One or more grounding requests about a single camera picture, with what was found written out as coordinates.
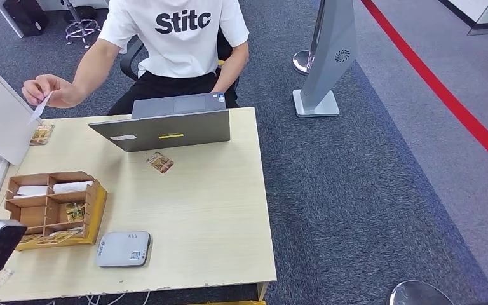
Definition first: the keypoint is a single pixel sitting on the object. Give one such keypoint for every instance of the person's right forearm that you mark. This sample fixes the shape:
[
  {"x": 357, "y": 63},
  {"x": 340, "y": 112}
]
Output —
[{"x": 94, "y": 69}]

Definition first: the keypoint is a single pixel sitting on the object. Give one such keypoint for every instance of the black bag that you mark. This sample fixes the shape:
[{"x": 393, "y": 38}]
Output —
[{"x": 25, "y": 17}]

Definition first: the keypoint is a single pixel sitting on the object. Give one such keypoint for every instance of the white ID card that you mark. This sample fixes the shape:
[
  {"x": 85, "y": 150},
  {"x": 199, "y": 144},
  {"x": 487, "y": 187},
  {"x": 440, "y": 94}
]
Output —
[{"x": 40, "y": 110}]

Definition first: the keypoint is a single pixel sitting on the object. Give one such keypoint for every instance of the chrome stanchion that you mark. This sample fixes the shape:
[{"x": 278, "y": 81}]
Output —
[
  {"x": 416, "y": 295},
  {"x": 301, "y": 62}
]

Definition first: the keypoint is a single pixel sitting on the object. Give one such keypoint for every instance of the chrome stool base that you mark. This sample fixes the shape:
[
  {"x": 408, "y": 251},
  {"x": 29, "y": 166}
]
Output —
[{"x": 82, "y": 28}]

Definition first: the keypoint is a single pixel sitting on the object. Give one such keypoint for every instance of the black office chair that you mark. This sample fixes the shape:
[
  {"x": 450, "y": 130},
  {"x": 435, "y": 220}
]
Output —
[{"x": 128, "y": 59}]

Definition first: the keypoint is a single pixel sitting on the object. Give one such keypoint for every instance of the grey card reader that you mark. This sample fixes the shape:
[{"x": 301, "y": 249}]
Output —
[{"x": 122, "y": 250}]

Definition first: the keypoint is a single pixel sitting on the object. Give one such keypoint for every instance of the wooden organizer box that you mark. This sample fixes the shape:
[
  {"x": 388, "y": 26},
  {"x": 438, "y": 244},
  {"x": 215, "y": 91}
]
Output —
[{"x": 33, "y": 215}]

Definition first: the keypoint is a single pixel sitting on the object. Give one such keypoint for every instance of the grey kiosk stand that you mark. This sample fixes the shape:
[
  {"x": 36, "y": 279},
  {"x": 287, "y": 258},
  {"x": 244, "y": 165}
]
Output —
[{"x": 330, "y": 54}]

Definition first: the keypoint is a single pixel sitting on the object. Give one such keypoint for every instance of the red barrier belt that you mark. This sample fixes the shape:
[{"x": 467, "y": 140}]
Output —
[{"x": 437, "y": 88}]

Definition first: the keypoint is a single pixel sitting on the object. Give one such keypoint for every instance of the white office desk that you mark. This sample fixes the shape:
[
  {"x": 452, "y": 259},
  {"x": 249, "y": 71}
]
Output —
[{"x": 58, "y": 3}]

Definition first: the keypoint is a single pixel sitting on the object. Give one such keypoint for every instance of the person's right hand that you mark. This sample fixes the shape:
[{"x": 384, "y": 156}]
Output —
[{"x": 54, "y": 90}]

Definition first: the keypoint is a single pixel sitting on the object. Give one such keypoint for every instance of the person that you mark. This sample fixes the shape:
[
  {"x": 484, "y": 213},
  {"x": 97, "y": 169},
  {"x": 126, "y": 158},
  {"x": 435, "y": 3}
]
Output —
[{"x": 181, "y": 46}]

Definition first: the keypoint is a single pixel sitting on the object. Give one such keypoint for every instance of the grey laptop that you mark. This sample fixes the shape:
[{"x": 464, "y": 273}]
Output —
[{"x": 164, "y": 131}]

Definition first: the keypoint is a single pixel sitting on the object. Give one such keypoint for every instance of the white cabinet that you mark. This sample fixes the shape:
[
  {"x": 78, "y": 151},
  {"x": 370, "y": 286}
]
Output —
[{"x": 0, "y": 122}]

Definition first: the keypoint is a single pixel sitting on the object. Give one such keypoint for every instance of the person's left forearm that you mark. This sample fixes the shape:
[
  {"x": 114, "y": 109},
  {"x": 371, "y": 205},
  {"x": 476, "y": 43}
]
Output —
[{"x": 231, "y": 71}]

